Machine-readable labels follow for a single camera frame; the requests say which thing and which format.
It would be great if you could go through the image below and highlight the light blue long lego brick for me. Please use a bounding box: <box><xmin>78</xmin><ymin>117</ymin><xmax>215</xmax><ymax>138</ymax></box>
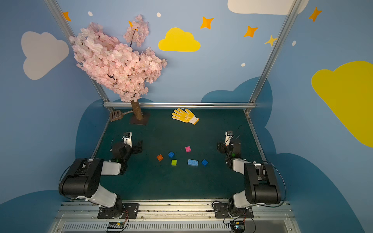
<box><xmin>187</xmin><ymin>159</ymin><xmax>199</xmax><ymax>167</ymax></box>

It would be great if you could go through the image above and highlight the dark blue square lego brick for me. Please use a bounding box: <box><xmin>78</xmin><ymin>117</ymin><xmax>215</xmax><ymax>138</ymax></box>
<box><xmin>168</xmin><ymin>151</ymin><xmax>175</xmax><ymax>158</ymax></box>

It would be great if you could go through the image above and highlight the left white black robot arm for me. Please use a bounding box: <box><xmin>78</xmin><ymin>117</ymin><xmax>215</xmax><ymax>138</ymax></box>
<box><xmin>58</xmin><ymin>132</ymin><xmax>143</xmax><ymax>216</ymax></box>

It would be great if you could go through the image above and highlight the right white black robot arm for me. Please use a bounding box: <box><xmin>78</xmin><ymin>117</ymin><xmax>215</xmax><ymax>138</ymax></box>
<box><xmin>217</xmin><ymin>131</ymin><xmax>283</xmax><ymax>209</ymax></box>

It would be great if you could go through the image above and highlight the orange square lego brick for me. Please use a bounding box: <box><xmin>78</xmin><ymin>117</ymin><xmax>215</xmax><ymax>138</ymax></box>
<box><xmin>156</xmin><ymin>154</ymin><xmax>164</xmax><ymax>162</ymax></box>

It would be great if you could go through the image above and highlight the brown plastic scoop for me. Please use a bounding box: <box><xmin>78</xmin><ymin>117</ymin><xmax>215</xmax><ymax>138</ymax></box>
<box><xmin>109</xmin><ymin>110</ymin><xmax>133</xmax><ymax>122</ymax></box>

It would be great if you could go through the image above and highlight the rear horizontal aluminium bar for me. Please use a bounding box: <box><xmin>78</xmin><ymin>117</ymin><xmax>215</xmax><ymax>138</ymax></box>
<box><xmin>103</xmin><ymin>101</ymin><xmax>256</xmax><ymax>109</ymax></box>

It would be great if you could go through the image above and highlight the yellow white work glove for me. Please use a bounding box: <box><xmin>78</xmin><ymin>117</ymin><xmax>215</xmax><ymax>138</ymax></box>
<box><xmin>172</xmin><ymin>108</ymin><xmax>200</xmax><ymax>125</ymax></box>

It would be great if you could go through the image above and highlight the pink cherry blossom tree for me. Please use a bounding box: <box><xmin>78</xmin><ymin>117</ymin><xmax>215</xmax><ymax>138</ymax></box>
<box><xmin>69</xmin><ymin>15</ymin><xmax>167</xmax><ymax>124</ymax></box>

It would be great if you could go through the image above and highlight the right electronics board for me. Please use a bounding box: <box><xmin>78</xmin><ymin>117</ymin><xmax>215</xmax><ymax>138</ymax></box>
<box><xmin>229</xmin><ymin>221</ymin><xmax>245</xmax><ymax>233</ymax></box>

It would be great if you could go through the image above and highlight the electronics board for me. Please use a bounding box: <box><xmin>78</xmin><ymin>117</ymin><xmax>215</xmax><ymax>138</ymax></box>
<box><xmin>229</xmin><ymin>221</ymin><xmax>245</xmax><ymax>233</ymax></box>
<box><xmin>106</xmin><ymin>222</ymin><xmax>127</xmax><ymax>233</ymax></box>

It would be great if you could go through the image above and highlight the left electronics board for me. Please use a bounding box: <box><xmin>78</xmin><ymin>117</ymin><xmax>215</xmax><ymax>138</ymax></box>
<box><xmin>106</xmin><ymin>222</ymin><xmax>127</xmax><ymax>233</ymax></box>

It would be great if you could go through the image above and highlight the right aluminium corner post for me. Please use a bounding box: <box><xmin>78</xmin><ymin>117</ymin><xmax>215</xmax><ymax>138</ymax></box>
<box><xmin>249</xmin><ymin>0</ymin><xmax>303</xmax><ymax>105</ymax></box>

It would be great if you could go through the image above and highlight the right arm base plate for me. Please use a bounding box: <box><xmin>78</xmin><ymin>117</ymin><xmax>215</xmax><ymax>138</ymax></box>
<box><xmin>212</xmin><ymin>201</ymin><xmax>254</xmax><ymax>219</ymax></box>

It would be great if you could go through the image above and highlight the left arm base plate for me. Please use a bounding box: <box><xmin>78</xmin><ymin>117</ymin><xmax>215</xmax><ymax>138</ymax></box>
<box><xmin>97</xmin><ymin>203</ymin><xmax>139</xmax><ymax>219</ymax></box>

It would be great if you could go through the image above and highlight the aluminium rail front frame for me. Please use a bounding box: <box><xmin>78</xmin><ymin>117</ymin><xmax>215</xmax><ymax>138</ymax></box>
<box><xmin>49</xmin><ymin>199</ymin><xmax>301</xmax><ymax>233</ymax></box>

